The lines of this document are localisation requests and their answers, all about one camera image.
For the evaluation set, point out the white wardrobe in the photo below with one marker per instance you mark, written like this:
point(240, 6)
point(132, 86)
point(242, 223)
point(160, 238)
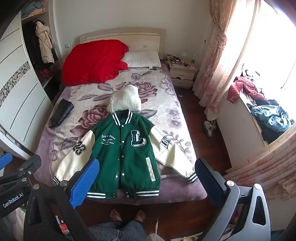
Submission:
point(18, 92)

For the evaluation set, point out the floral plush blanket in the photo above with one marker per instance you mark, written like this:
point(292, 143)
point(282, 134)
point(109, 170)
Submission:
point(97, 102)

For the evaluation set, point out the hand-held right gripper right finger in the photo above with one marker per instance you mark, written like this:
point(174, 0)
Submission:
point(209, 183)

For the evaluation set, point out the person's left foot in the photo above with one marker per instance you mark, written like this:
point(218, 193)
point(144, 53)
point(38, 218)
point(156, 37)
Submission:
point(115, 215)

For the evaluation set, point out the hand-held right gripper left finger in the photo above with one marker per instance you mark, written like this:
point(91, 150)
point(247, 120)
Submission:
point(85, 182)

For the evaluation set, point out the teal blue garment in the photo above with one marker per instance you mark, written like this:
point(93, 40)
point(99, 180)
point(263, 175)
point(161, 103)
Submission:
point(272, 118)

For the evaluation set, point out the grey slipper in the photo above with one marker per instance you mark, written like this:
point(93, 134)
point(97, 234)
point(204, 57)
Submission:
point(214, 124)
point(208, 129)

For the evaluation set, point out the white nightstand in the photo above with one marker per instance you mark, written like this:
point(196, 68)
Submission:
point(182, 74)

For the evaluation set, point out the pink floral cloth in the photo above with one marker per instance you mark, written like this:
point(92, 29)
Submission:
point(266, 169)

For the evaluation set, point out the person's foot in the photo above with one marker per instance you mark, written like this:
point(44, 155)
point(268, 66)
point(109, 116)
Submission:
point(115, 215)
point(140, 216)

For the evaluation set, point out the beige hanging coat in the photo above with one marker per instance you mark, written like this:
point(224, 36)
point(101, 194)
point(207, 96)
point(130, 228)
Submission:
point(45, 46)

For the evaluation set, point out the white pillow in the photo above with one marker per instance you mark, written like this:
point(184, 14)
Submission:
point(143, 59)

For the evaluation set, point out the beige headboard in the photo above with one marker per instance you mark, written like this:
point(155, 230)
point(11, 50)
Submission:
point(138, 38)

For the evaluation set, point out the red quilt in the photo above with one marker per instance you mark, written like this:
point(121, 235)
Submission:
point(94, 61)

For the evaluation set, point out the pink red garment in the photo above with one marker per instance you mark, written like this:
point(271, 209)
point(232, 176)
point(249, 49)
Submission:
point(242, 89)

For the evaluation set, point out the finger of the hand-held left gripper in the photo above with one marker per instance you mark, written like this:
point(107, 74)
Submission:
point(25, 169)
point(5, 160)

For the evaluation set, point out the person's right foot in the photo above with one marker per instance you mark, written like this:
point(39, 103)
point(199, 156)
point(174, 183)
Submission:
point(140, 216)

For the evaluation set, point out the white fluffy garment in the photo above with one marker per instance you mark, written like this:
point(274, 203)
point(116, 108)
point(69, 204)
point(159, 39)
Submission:
point(124, 99)

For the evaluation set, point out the black hanging clothes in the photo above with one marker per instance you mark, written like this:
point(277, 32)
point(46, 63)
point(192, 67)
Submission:
point(31, 44)

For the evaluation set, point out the folded clothes on wardrobe shelf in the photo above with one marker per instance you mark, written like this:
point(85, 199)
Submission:
point(33, 7)

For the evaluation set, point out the black folded garment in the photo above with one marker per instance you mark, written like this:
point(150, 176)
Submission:
point(61, 113)

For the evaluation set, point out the pink floral curtain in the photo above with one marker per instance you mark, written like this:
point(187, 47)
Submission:
point(215, 58)

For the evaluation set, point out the red clothes pile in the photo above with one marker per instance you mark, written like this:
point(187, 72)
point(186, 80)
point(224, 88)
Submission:
point(45, 73)

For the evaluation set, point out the green and cream varsity jacket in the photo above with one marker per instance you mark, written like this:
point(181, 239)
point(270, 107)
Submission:
point(124, 150)

